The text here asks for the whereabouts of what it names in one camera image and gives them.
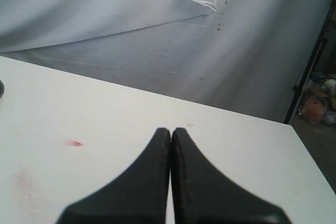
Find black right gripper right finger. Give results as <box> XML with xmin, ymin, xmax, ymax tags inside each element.
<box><xmin>171</xmin><ymin>128</ymin><xmax>291</xmax><ymax>223</ymax></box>

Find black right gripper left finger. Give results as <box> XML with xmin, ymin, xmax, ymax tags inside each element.
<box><xmin>59</xmin><ymin>128</ymin><xmax>171</xmax><ymax>223</ymax></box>

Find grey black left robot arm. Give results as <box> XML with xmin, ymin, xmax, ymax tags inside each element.
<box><xmin>0</xmin><ymin>80</ymin><xmax>5</xmax><ymax>99</ymax></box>

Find black backdrop stand pole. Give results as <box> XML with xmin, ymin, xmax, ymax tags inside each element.
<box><xmin>285</xmin><ymin>1</ymin><xmax>336</xmax><ymax>125</ymax></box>

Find background clutter bags boxes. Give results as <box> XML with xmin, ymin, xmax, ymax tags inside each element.
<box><xmin>297</xmin><ymin>72</ymin><xmax>335</xmax><ymax>126</ymax></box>

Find grey backdrop cloth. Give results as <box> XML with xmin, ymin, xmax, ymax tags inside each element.
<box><xmin>1</xmin><ymin>0</ymin><xmax>331</xmax><ymax>122</ymax></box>

